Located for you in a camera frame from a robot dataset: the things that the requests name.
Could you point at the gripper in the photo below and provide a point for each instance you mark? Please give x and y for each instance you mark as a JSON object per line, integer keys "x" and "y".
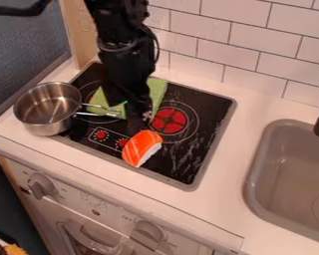
{"x": 124, "y": 71}

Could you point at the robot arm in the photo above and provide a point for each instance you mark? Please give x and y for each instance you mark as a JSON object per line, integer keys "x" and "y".
{"x": 117, "y": 23}

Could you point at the silver pot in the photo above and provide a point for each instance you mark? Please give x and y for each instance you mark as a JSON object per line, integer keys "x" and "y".
{"x": 44, "y": 108}

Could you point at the green cloth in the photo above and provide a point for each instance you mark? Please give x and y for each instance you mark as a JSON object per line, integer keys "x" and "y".
{"x": 158, "y": 94}

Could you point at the orange toy salmon sushi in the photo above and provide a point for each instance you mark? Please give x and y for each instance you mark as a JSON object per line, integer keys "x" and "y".
{"x": 140, "y": 147}

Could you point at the toy stove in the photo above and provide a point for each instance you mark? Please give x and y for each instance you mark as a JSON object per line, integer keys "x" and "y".
{"x": 197, "y": 132}

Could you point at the toy sink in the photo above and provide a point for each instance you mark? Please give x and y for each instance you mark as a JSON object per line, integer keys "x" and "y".
{"x": 286, "y": 179}

